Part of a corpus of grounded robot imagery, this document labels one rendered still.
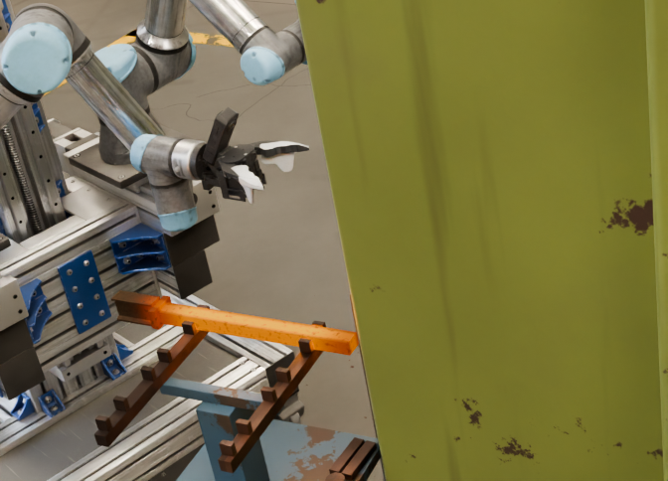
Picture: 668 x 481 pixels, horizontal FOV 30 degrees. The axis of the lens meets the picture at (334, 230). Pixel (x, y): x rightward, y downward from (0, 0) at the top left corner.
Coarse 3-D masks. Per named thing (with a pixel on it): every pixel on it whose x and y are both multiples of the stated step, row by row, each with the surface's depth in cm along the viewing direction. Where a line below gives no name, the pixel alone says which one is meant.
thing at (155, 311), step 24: (120, 312) 206; (144, 312) 203; (168, 312) 200; (192, 312) 199; (216, 312) 197; (240, 336) 194; (264, 336) 192; (288, 336) 189; (312, 336) 187; (336, 336) 186
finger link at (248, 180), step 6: (234, 168) 223; (240, 168) 223; (246, 168) 222; (240, 174) 221; (246, 174) 220; (252, 174) 220; (240, 180) 220; (246, 180) 219; (252, 180) 219; (258, 180) 218; (246, 186) 220; (252, 186) 218; (258, 186) 218; (246, 192) 223; (252, 192) 221; (252, 198) 222
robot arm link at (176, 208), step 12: (156, 192) 240; (168, 192) 239; (180, 192) 240; (192, 192) 244; (156, 204) 242; (168, 204) 240; (180, 204) 241; (192, 204) 243; (168, 216) 242; (180, 216) 242; (192, 216) 244; (168, 228) 244; (180, 228) 243
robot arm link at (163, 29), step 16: (160, 0) 266; (176, 0) 267; (160, 16) 269; (176, 16) 270; (144, 32) 274; (160, 32) 272; (176, 32) 274; (144, 48) 275; (160, 48) 273; (176, 48) 275; (192, 48) 282; (160, 64) 276; (176, 64) 279; (192, 64) 284; (160, 80) 277
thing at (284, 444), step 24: (264, 432) 213; (288, 432) 212; (312, 432) 211; (336, 432) 210; (264, 456) 208; (288, 456) 207; (312, 456) 206; (336, 456) 205; (192, 480) 205; (288, 480) 201; (312, 480) 201; (360, 480) 199
